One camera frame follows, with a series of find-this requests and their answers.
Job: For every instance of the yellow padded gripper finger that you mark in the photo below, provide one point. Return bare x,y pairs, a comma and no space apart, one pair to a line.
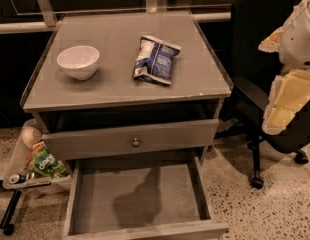
288,95

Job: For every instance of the blue chip bag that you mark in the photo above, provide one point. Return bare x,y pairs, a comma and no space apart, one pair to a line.
155,60

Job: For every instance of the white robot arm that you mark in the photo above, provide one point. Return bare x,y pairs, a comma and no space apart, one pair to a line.
292,40

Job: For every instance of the closed grey top drawer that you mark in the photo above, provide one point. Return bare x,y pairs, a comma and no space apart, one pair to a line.
118,141

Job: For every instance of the grey drawer cabinet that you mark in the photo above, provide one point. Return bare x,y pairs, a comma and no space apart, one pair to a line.
112,97

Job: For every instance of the round metal drawer knob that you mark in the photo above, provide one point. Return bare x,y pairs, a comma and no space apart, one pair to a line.
136,142

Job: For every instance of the open grey middle drawer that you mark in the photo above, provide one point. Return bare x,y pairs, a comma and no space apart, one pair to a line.
140,199

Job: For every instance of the green snack bag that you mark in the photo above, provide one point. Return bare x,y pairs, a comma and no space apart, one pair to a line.
41,161

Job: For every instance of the black office chair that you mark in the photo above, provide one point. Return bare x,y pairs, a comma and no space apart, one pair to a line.
252,72

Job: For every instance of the white ceramic bowl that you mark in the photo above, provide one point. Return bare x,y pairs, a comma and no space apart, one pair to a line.
79,62

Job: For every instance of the beige round object in bin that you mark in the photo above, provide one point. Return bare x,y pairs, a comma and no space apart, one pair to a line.
30,136

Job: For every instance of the metal soda can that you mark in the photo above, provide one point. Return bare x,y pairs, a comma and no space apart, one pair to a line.
16,179

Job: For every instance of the metal railing bar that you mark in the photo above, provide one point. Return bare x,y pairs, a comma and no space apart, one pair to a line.
30,27

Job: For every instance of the black stand leg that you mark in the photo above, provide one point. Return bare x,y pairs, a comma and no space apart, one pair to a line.
6,226

